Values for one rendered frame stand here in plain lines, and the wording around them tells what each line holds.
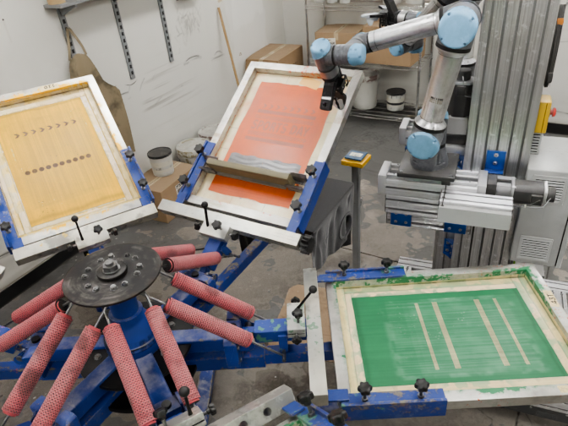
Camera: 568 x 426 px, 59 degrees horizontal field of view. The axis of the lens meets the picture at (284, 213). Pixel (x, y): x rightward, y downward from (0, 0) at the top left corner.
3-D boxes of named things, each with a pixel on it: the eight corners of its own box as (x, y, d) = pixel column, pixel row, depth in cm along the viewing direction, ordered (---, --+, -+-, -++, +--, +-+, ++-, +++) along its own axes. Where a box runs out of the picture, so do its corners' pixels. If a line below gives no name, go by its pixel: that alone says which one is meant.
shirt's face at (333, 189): (281, 169, 280) (281, 168, 280) (353, 183, 260) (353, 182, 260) (232, 212, 246) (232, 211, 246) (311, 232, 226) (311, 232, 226)
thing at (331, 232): (340, 232, 280) (338, 181, 263) (354, 236, 276) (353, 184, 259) (301, 281, 248) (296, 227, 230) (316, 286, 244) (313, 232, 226)
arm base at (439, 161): (450, 155, 211) (452, 133, 205) (445, 172, 199) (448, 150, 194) (412, 153, 216) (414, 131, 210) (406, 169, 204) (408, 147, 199)
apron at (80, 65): (131, 149, 419) (95, 16, 362) (138, 150, 416) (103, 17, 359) (82, 177, 381) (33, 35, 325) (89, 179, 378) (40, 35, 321)
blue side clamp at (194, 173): (212, 148, 236) (205, 139, 230) (221, 150, 233) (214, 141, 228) (184, 204, 226) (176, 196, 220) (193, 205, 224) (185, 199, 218)
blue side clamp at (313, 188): (319, 168, 210) (314, 159, 205) (330, 170, 208) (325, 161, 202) (292, 232, 201) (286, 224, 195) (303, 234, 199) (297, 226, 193)
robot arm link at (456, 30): (439, 150, 196) (487, 3, 163) (433, 167, 185) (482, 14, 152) (410, 141, 199) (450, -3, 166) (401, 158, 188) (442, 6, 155)
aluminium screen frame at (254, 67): (253, 66, 249) (251, 61, 246) (364, 76, 223) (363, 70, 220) (184, 204, 225) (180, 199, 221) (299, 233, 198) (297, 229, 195)
